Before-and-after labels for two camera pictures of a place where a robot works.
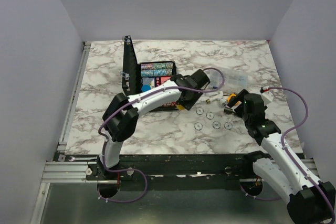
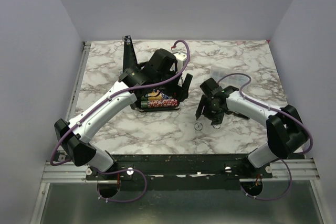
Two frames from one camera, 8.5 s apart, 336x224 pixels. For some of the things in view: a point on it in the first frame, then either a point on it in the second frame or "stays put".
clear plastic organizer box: (228, 80) stays put
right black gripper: (240, 96) → (205, 101)
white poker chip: (198, 126) stays put
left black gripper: (188, 105) → (177, 89)
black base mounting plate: (175, 172) stays put
